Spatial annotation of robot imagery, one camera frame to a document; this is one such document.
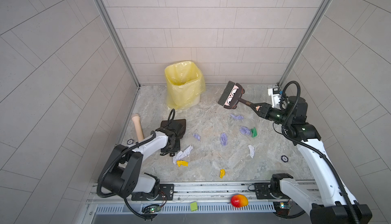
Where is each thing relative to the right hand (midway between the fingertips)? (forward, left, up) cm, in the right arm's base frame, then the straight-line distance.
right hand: (250, 106), depth 69 cm
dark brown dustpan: (-4, +35, -7) cm, 36 cm away
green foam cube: (-33, +29, -29) cm, 52 cm away
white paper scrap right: (-10, -4, -28) cm, 30 cm away
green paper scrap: (+1, -9, -28) cm, 29 cm away
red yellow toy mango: (-32, +8, -26) cm, 42 cm away
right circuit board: (-35, -12, -30) cm, 48 cm away
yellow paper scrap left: (-14, +34, -27) cm, 46 cm away
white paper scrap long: (-8, +32, -27) cm, 43 cm away
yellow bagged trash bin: (+22, +31, -3) cm, 38 cm away
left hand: (-4, +37, -30) cm, 48 cm away
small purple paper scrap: (+1, +26, -27) cm, 38 cm away
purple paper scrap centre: (-2, +11, -27) cm, 29 cm away
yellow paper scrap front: (-20, +14, -28) cm, 37 cm away
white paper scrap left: (-11, +38, -26) cm, 47 cm away
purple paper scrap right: (+3, -3, -27) cm, 28 cm away
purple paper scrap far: (+12, -2, -28) cm, 30 cm away
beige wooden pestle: (+14, +64, -23) cm, 69 cm away
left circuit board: (-33, +47, -26) cm, 63 cm away
